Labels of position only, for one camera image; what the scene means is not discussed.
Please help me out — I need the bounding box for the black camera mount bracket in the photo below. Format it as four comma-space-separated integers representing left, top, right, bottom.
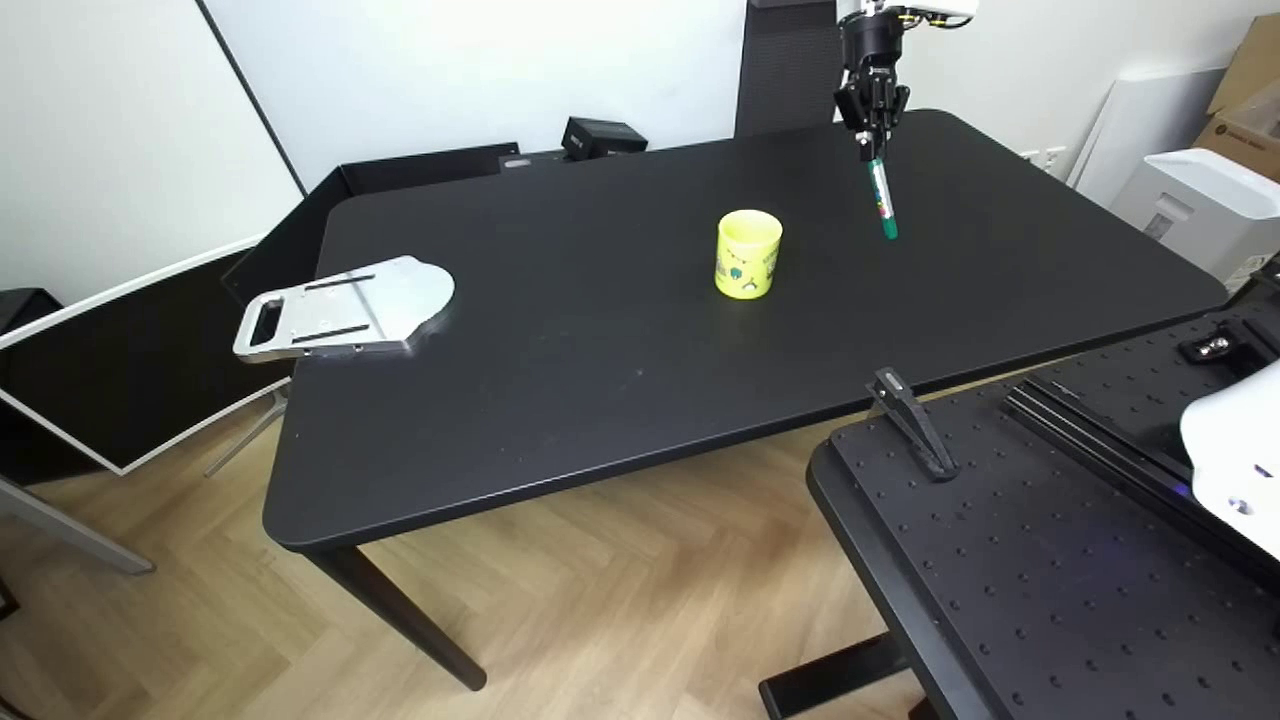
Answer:
1176, 306, 1280, 371

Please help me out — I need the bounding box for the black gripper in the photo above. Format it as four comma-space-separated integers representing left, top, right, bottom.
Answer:
833, 6, 917, 162

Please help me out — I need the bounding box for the black robot mounting column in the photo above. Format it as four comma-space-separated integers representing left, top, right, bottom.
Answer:
735, 0, 847, 140

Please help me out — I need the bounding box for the black table leg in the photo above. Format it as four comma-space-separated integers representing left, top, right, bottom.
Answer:
303, 534, 493, 696

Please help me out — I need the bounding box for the white box cabinet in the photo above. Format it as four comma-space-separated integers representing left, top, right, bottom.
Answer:
1113, 145, 1280, 261

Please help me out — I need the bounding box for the white leaning panel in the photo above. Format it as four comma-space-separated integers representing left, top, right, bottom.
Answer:
1067, 60, 1207, 208

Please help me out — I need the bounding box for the white marker with green cap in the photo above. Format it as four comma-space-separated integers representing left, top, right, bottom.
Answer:
865, 153, 905, 249

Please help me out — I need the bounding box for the small black box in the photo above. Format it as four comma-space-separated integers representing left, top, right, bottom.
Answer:
557, 112, 654, 162

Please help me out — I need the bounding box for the lime green printed mug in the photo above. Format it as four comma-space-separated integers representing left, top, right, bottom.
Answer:
713, 203, 787, 306

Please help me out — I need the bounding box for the brown cardboard box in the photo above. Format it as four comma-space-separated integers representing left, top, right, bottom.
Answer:
1189, 6, 1280, 188

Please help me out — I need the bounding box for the black clamp handle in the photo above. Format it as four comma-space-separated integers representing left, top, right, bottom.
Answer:
865, 365, 965, 486

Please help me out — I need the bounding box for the grey metal stand leg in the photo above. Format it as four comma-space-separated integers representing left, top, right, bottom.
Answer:
0, 469, 161, 578

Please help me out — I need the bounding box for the white device housing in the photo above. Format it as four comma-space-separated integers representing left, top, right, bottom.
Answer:
1176, 357, 1280, 569

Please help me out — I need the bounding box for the black panel with white frame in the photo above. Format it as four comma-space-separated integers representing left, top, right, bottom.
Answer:
0, 236, 307, 481

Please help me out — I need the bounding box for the black aluminium rail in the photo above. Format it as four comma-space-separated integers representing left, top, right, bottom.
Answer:
1000, 368, 1207, 516

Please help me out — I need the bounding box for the black breadboard table foot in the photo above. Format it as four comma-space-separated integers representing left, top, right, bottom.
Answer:
757, 626, 929, 720

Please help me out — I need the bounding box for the black optical breadboard table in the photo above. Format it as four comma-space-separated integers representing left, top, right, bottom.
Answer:
804, 298, 1280, 720

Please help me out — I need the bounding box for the black low shelf panel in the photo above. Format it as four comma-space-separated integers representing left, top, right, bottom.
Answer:
301, 140, 528, 208

